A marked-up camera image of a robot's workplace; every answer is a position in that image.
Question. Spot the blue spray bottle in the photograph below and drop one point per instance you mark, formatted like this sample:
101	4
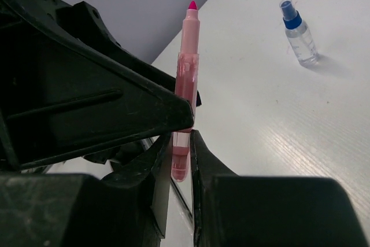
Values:
298	34

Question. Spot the pink highlighter pen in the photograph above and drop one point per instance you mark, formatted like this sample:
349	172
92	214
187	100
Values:
186	87

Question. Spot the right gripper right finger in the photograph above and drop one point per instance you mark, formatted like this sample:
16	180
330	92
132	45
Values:
233	210

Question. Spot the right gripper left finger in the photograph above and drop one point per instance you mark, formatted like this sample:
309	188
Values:
125	208

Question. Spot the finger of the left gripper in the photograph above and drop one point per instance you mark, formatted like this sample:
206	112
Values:
60	99
84	23

